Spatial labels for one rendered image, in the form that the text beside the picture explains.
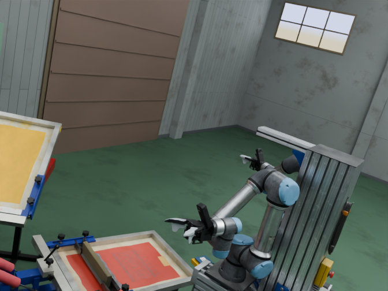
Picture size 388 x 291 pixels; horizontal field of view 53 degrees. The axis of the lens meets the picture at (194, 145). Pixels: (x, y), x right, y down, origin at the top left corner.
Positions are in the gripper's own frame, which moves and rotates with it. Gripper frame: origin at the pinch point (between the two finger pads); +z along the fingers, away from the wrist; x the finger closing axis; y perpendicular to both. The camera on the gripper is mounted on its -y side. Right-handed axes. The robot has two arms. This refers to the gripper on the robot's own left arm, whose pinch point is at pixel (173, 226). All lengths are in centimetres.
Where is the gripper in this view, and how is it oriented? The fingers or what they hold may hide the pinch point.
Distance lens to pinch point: 163.2
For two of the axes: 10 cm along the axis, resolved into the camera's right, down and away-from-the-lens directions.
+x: -5.5, -2.3, 8.0
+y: -1.7, 9.7, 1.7
